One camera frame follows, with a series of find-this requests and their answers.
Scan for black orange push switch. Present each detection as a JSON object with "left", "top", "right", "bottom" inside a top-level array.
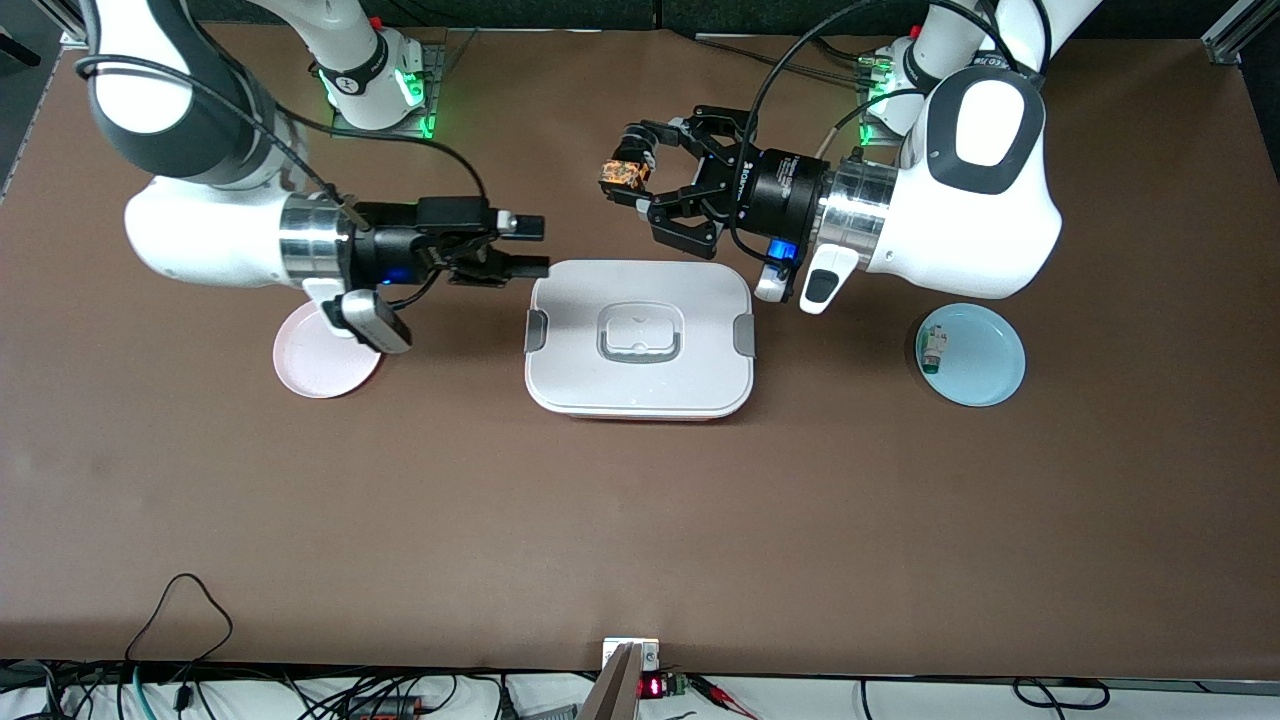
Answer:
[{"left": 598, "top": 155, "right": 653, "bottom": 196}]

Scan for white lidded box grey latches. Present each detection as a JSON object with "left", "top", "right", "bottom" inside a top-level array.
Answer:
[{"left": 524, "top": 259, "right": 758, "bottom": 421}]

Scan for pale pink round plate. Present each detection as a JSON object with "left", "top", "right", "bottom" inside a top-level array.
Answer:
[{"left": 272, "top": 300, "right": 386, "bottom": 400}]

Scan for light blue round plate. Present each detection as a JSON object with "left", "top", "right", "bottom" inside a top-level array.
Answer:
[{"left": 915, "top": 302, "right": 1028, "bottom": 409}]

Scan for orange black device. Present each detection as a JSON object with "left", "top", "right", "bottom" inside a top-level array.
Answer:
[{"left": 345, "top": 695, "right": 426, "bottom": 720}]

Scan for red black clip leads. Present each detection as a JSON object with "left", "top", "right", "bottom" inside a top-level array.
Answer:
[{"left": 690, "top": 675, "right": 761, "bottom": 719}]

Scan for white lower shelf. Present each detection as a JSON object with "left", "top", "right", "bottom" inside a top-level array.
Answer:
[{"left": 0, "top": 660, "right": 1280, "bottom": 720}]

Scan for black arm base cable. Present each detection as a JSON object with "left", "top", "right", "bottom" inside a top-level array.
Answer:
[{"left": 693, "top": 33, "right": 886, "bottom": 83}]

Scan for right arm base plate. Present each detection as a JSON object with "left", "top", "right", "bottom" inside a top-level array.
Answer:
[{"left": 330, "top": 40, "right": 448, "bottom": 141}]

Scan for black looped table cable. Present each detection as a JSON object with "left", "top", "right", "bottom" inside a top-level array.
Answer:
[{"left": 125, "top": 572, "right": 234, "bottom": 666}]

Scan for aluminium frame profile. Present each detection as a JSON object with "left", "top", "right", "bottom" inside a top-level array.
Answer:
[
  {"left": 40, "top": 0, "right": 91, "bottom": 48},
  {"left": 1203, "top": 0, "right": 1263, "bottom": 63}
]

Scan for aluminium front camera mount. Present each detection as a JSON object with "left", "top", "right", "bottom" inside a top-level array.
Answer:
[{"left": 578, "top": 638, "right": 663, "bottom": 720}]

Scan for black coiled shelf cable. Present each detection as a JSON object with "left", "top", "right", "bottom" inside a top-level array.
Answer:
[{"left": 1012, "top": 678, "right": 1111, "bottom": 711}]

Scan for black cable tangle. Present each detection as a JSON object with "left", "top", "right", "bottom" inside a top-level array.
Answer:
[{"left": 0, "top": 660, "right": 501, "bottom": 720}]

